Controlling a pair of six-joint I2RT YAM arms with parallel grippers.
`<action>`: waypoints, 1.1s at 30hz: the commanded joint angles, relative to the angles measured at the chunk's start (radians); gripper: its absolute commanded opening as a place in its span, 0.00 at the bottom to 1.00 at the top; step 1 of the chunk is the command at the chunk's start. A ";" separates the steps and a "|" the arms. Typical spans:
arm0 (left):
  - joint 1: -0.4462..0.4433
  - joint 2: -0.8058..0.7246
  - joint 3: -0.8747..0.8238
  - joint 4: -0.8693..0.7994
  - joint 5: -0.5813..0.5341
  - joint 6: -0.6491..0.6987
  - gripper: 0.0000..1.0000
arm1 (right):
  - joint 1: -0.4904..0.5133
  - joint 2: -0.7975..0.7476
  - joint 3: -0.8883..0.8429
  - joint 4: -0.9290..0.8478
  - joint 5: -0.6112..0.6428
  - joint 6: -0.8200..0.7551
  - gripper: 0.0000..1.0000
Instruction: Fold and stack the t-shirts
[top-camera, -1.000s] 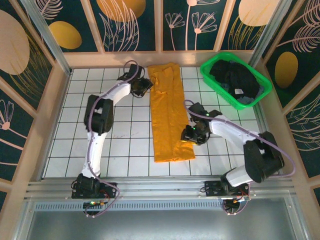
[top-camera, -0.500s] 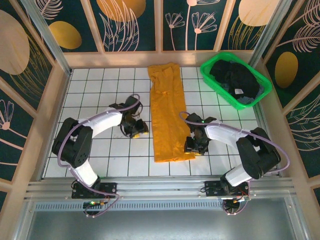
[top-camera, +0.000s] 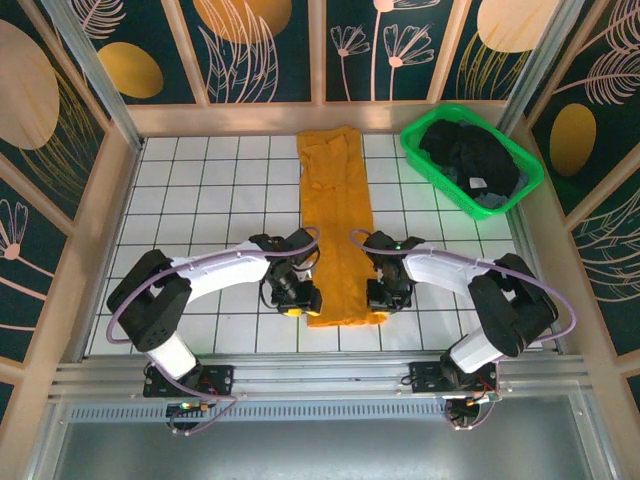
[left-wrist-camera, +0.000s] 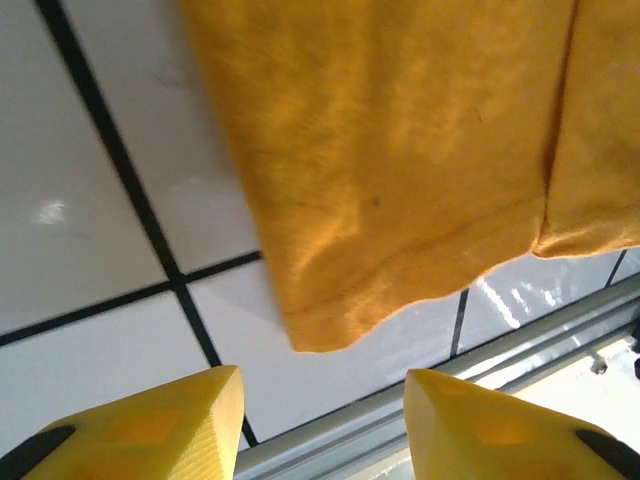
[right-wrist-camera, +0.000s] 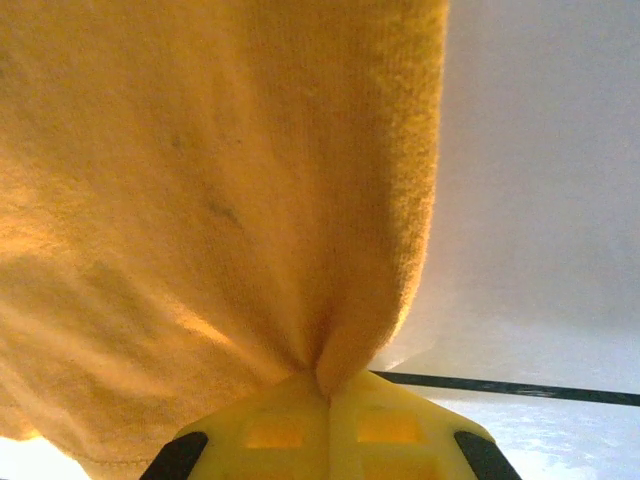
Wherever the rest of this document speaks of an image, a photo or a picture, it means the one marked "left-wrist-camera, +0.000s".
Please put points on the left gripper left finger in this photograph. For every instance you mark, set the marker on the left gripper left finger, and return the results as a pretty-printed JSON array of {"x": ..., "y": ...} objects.
[{"x": 150, "y": 440}]

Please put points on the aluminium rail frame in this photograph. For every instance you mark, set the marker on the aluminium rail frame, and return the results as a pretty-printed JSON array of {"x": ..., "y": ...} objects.
[{"x": 550, "y": 340}]

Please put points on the yellow t-shirt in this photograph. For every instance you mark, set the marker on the yellow t-shirt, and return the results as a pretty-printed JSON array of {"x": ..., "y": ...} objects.
[{"x": 400, "y": 150}]

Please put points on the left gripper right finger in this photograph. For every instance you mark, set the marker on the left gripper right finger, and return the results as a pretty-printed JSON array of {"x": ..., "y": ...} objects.
[{"x": 500, "y": 440}]

